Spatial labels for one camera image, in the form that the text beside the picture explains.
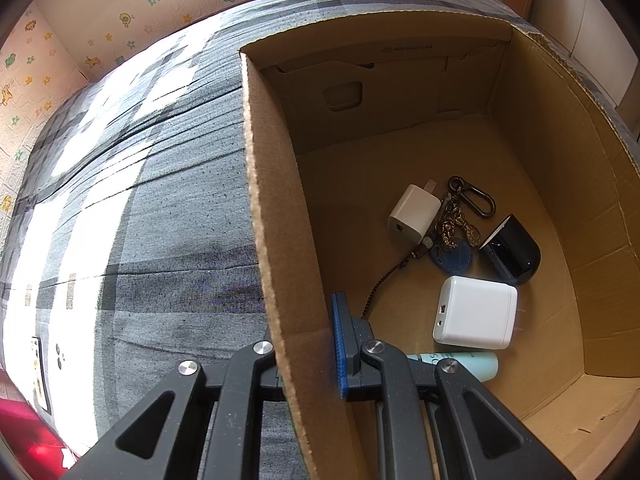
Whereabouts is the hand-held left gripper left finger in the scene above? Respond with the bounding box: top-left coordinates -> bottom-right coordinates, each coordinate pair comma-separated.
60,325 -> 286,480

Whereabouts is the cardboard box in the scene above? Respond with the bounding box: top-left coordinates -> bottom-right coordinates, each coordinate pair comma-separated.
239,9 -> 640,480

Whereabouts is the phone with cartoon case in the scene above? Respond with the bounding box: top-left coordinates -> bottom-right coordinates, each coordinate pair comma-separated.
30,336 -> 53,416

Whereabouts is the small white charger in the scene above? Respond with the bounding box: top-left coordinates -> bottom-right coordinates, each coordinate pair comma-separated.
387,178 -> 443,246

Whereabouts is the teal bottle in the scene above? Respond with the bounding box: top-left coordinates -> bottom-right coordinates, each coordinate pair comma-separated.
406,351 -> 500,386

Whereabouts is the keychain with blue fob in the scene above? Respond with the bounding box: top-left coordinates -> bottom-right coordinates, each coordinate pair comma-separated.
359,176 -> 497,321

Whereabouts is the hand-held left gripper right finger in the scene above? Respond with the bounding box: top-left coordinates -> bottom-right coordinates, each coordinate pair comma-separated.
330,291 -> 576,480

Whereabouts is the red cloth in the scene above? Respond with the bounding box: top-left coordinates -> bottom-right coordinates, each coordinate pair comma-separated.
0,370 -> 83,480

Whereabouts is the black charger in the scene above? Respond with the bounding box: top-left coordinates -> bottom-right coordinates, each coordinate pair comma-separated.
479,214 -> 542,286

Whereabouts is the large white charger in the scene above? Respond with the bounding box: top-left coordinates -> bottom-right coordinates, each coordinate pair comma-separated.
432,276 -> 527,351

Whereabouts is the beige wardrobe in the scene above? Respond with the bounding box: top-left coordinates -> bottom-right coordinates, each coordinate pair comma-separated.
530,0 -> 640,116

